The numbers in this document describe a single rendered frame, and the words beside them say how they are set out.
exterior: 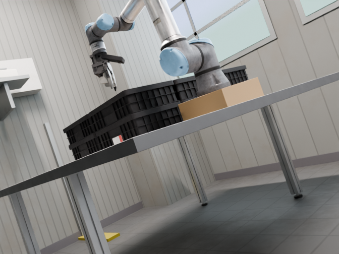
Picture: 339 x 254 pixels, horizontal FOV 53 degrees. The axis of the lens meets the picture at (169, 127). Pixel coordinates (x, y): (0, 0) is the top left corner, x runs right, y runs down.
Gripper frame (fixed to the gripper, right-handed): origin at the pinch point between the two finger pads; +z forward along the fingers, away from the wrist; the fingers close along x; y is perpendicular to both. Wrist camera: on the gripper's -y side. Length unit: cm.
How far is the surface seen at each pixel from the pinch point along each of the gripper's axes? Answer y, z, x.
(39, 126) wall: 121, -36, -151
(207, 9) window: -77, -99, -176
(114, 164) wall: 75, 20, -206
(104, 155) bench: -7, 39, 68
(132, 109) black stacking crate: -9.0, 18.3, 18.7
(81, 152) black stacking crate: 36.0, 22.6, -25.1
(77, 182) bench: 17, 42, 35
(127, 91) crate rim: -9.6, 10.5, 20.6
